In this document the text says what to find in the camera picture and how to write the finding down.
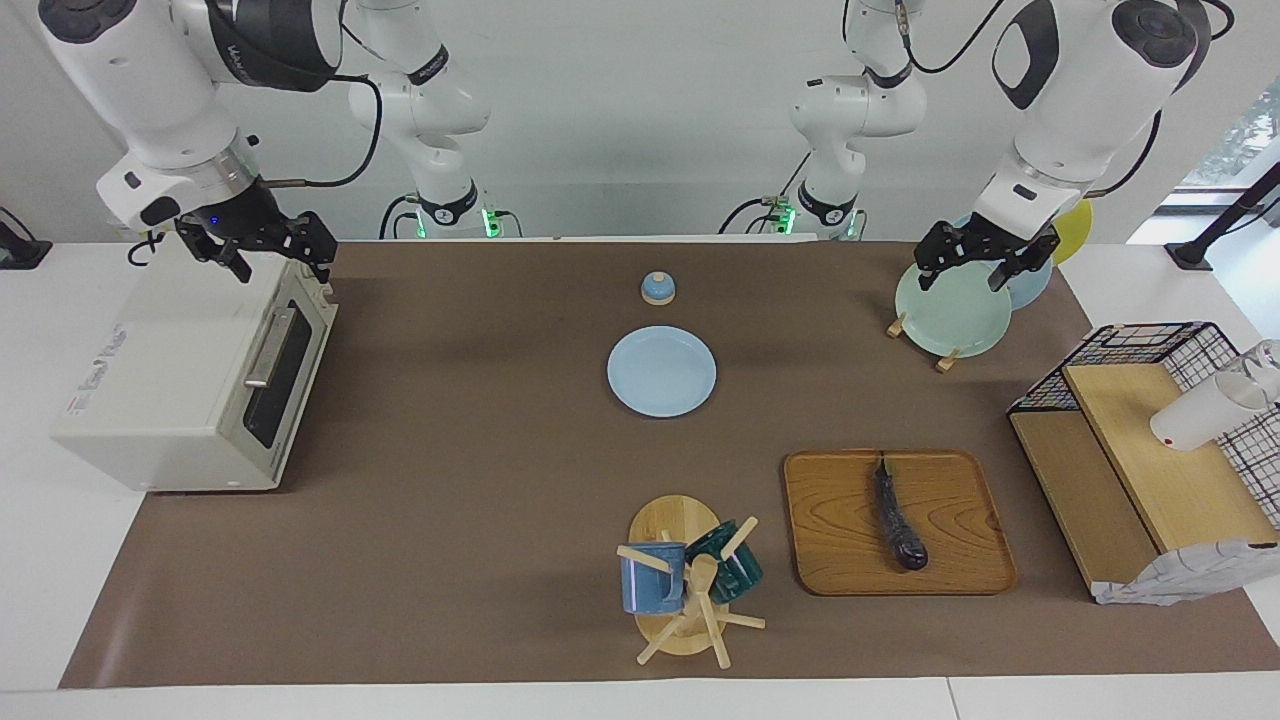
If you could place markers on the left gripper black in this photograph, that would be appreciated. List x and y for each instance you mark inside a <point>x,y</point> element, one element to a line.
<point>985,242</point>

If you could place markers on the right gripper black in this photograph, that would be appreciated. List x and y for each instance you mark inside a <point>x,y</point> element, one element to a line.
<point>245,220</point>

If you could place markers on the dark purple eggplant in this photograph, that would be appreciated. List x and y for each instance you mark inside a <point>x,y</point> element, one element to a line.
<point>897,520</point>

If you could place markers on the light blue plate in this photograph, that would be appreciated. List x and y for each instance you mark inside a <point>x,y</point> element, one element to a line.
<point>662,372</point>

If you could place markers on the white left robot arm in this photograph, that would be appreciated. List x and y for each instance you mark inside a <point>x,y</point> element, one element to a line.
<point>1080,100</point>

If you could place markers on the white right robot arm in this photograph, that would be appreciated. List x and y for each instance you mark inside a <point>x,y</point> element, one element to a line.
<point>150,90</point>

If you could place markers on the cream toaster oven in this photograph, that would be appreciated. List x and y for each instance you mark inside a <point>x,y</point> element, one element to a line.
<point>160,380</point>

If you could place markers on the mint green plate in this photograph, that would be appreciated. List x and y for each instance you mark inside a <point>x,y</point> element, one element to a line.
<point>950,315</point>

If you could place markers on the pale blue racked plate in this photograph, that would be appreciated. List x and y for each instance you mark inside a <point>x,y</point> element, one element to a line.
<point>1035,285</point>

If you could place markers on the wooden plate rack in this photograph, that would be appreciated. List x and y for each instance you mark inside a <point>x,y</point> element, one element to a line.
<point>947,361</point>

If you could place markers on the yellow plate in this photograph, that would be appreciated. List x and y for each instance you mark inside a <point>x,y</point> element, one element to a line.
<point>1075,235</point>

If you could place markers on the black angled stand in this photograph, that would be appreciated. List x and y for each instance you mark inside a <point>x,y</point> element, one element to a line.
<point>1225,225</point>

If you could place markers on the white cup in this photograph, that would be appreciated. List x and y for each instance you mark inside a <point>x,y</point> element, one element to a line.
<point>1195,420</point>

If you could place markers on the wooden step shelf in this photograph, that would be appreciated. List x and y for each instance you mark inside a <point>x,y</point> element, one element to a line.
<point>1160,480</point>

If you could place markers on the wooden serving tray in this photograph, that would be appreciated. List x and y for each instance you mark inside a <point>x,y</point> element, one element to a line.
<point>840,530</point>

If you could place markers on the small blue bell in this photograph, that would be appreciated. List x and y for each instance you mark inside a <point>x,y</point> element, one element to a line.
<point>658,290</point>

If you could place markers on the clear glass cup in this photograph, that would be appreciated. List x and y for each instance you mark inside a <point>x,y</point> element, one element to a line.
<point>1268,365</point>

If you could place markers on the brown table mat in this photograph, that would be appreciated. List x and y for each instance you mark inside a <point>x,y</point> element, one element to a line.
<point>480,500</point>

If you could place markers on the white patterned cloth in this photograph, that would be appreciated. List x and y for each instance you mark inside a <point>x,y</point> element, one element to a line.
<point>1180,580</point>

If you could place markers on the dark green mug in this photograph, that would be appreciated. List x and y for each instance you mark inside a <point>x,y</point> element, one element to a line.
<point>740,575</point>

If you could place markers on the wooden mug tree stand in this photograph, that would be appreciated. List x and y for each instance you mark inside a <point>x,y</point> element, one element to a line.
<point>672,520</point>

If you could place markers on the blue mug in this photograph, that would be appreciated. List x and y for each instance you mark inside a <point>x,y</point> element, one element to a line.
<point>648,585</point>

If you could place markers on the black clamp mount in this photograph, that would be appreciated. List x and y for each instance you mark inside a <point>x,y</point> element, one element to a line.
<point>20,250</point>

